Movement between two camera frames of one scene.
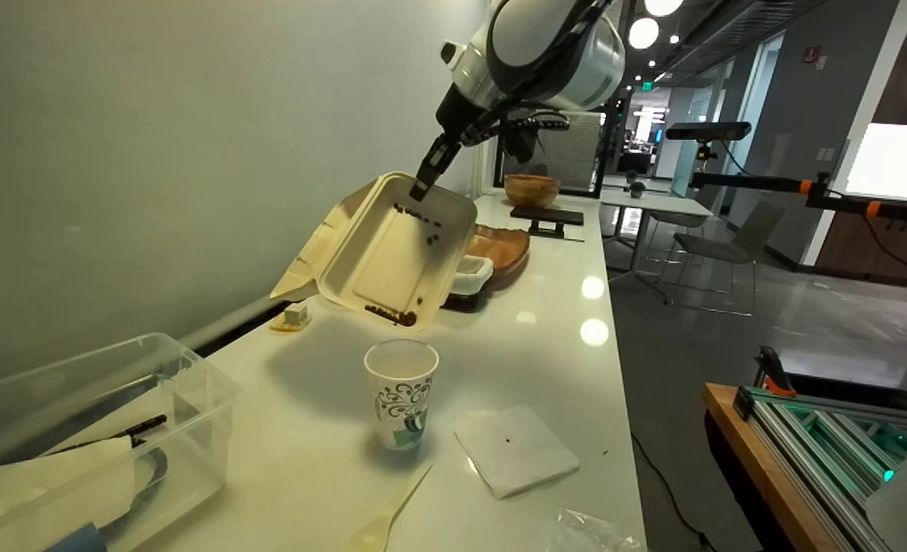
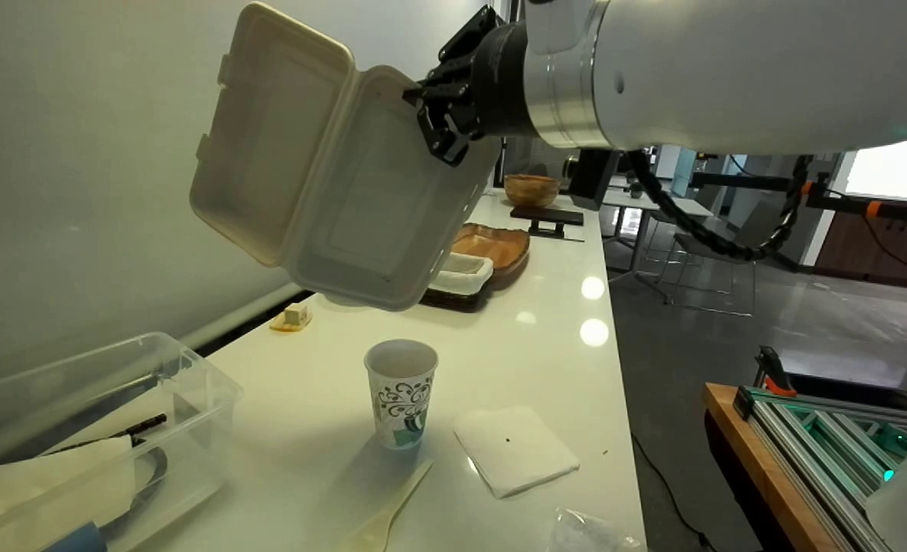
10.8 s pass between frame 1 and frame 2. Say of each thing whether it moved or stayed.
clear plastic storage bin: stayed
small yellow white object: stayed
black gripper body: moved
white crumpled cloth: stayed
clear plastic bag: stayed
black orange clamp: stayed
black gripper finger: moved
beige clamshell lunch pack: moved
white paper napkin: stayed
